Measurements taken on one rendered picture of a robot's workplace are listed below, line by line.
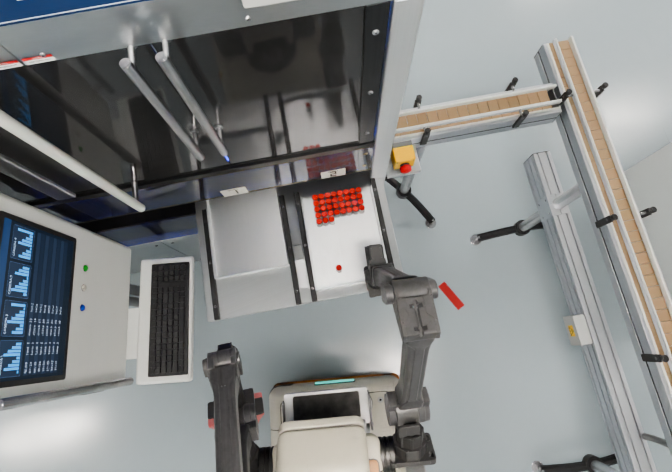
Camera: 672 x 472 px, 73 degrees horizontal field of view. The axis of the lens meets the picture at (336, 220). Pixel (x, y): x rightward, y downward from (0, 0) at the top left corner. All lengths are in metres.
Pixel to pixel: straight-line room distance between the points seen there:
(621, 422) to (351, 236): 1.28
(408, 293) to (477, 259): 1.69
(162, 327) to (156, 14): 1.19
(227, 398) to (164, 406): 1.61
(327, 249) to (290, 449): 0.73
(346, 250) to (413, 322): 0.75
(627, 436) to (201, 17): 2.03
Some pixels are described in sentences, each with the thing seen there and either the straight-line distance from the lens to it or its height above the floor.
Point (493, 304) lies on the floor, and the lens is 2.60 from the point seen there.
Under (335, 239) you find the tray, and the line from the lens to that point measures 1.63.
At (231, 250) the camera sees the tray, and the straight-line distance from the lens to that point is 1.68.
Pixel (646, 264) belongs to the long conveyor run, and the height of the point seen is 0.93.
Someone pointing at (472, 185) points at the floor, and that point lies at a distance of 2.71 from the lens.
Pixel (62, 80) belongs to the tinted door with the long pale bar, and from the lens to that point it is 1.03.
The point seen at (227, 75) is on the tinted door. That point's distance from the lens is 1.00.
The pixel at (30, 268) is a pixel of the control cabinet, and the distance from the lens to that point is 1.39.
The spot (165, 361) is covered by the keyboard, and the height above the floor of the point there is 0.82.
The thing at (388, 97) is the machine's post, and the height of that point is 1.47.
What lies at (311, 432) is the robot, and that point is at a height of 1.33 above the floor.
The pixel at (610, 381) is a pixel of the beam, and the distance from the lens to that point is 2.19.
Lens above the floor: 2.48
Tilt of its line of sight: 75 degrees down
